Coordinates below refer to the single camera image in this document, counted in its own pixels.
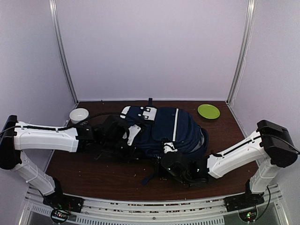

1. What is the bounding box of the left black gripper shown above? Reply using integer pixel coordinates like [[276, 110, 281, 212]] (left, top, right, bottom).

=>
[[101, 139, 144, 164]]

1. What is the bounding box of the navy blue backpack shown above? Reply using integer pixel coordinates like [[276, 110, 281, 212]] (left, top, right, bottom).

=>
[[120, 104, 209, 186]]

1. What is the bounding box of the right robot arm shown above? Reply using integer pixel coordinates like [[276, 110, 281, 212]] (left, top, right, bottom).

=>
[[160, 120, 300, 207]]

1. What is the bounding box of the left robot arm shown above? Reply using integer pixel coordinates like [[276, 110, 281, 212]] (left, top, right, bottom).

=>
[[0, 114, 144, 211]]

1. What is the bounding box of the white patterned bowl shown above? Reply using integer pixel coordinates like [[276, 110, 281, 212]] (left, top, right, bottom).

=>
[[69, 108, 89, 124]]

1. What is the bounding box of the green plate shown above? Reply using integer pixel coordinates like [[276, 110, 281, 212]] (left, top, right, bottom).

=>
[[197, 104, 220, 120]]

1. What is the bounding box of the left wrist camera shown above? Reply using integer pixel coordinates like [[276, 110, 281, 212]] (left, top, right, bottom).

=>
[[122, 125, 142, 146]]

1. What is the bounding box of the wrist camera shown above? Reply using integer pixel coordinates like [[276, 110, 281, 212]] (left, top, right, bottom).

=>
[[162, 138, 178, 154], [122, 125, 142, 146]]

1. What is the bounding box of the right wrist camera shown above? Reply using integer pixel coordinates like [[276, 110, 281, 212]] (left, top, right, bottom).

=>
[[162, 138, 178, 154]]

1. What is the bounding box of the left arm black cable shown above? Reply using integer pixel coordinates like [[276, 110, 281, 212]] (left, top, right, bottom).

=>
[[0, 112, 146, 139]]

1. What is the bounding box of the front aluminium rail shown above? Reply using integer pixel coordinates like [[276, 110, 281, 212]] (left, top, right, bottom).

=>
[[25, 192, 286, 225]]

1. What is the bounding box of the left aluminium frame post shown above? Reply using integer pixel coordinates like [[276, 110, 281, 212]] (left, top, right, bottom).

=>
[[49, 0, 79, 105]]

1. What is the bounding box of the aluminium frame post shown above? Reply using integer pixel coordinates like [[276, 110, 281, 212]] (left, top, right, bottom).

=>
[[227, 0, 256, 107], [49, 0, 79, 105]]

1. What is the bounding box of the right aluminium frame post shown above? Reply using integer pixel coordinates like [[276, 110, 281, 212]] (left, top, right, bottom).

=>
[[227, 0, 256, 107]]

